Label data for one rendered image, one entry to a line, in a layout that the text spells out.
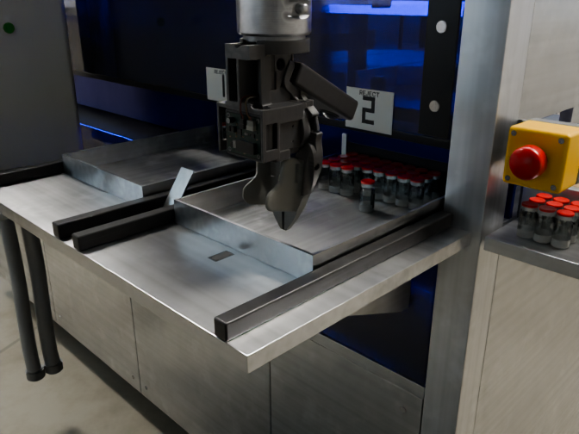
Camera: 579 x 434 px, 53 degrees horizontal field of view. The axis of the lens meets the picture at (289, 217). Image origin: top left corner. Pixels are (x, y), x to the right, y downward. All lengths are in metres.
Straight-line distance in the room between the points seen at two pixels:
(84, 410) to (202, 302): 1.36
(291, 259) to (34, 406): 1.46
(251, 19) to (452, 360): 0.57
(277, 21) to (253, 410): 0.96
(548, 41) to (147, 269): 0.59
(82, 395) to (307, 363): 1.03
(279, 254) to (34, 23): 0.92
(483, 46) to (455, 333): 0.40
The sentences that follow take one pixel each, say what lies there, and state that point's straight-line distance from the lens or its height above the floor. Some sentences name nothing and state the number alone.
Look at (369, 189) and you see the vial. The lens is 0.84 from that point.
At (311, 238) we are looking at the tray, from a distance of 0.75.
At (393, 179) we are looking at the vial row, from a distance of 0.88.
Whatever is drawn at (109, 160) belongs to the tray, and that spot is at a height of 0.89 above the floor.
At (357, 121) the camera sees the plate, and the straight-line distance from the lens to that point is 0.88.
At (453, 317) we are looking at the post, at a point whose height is 0.74.
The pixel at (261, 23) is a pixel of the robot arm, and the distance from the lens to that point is 0.58.
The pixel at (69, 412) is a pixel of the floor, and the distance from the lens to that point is 1.96.
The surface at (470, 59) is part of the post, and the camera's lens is 0.78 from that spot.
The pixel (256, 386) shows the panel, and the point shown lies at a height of 0.39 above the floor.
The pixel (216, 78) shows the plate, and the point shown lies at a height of 1.03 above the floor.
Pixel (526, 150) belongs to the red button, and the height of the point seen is 1.01.
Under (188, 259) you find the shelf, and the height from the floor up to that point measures 0.88.
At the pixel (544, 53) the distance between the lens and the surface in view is 0.87.
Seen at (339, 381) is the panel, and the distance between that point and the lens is 1.10.
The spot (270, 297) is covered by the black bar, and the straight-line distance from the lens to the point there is 0.58.
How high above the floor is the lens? 1.18
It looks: 21 degrees down
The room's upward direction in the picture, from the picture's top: straight up
